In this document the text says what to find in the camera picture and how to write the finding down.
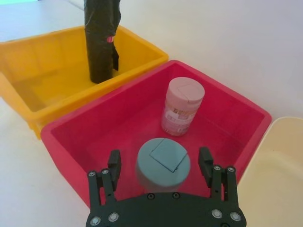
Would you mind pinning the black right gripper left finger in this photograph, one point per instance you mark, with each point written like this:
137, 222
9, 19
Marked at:
111, 176

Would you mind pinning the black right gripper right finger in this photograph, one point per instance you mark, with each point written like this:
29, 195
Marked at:
210, 170

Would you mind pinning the red plastic bin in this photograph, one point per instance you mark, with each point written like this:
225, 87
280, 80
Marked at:
113, 132

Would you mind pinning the blue-lidded bottle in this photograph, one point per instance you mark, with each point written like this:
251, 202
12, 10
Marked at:
163, 163

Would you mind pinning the cream plastic bin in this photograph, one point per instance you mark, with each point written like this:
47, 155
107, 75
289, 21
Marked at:
277, 170

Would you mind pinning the pink-lidded white bottle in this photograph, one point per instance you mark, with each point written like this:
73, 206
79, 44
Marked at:
181, 104

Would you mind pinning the yellow plastic bin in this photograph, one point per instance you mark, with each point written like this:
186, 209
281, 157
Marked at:
47, 78

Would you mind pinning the black plastic-wrapped roll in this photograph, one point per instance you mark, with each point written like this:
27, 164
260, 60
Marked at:
100, 42

